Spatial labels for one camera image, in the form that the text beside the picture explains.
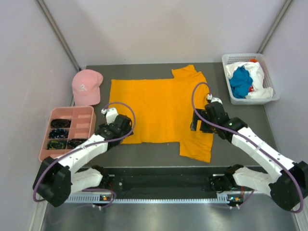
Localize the dark patterned socks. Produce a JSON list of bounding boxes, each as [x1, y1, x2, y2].
[[67, 138, 87, 149]]

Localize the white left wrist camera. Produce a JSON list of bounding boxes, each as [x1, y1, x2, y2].
[[101, 107, 118, 124]]

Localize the pink divided organizer tray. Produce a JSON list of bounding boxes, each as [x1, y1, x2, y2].
[[38, 106, 96, 161]]

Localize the orange t shirt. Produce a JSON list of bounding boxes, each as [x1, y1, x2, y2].
[[109, 64, 214, 163]]

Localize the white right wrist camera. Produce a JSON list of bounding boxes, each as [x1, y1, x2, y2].
[[206, 93, 222, 104]]

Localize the green patterned socks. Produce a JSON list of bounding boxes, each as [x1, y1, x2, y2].
[[47, 140, 67, 150]]

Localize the aluminium frame rail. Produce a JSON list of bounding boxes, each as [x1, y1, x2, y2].
[[38, 173, 301, 205]]

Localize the white t shirt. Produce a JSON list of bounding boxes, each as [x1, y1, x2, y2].
[[226, 62, 273, 99]]

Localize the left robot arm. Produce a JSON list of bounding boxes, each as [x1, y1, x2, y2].
[[33, 115, 133, 207]]

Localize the black folded socks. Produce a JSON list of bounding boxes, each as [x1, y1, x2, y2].
[[50, 119, 71, 128]]

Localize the white plastic laundry basket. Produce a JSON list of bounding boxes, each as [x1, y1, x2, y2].
[[222, 53, 280, 105]]

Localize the blue patterned socks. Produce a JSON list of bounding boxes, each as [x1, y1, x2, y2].
[[49, 128, 68, 139]]

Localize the blue t shirt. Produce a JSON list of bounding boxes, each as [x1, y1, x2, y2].
[[229, 66, 253, 99]]

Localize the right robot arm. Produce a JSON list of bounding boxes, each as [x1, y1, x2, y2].
[[191, 102, 308, 214]]

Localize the pink baseball cap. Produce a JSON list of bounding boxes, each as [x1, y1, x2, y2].
[[72, 69, 103, 106]]

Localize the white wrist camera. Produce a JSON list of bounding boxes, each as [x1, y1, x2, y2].
[[206, 93, 222, 104], [101, 107, 118, 124]]

